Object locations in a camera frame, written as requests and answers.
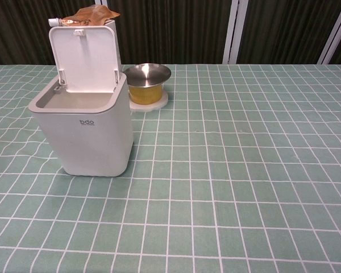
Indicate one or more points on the white plastic container lid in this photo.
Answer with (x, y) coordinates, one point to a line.
(83, 57)

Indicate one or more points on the green grid tablecloth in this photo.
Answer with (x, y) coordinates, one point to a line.
(216, 170)

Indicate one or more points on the white window frame post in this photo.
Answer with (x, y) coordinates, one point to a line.
(334, 31)
(233, 31)

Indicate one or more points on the white plastic desktop trash bin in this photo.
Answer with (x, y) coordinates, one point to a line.
(85, 142)

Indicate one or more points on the yellow translucent cup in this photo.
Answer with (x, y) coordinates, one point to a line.
(145, 95)

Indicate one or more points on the steel funnel bowl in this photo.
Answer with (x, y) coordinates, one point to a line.
(147, 74)

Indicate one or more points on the dark green curtain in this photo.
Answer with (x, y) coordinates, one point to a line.
(170, 31)

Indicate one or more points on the brown spout pouch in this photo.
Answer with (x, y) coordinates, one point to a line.
(92, 15)

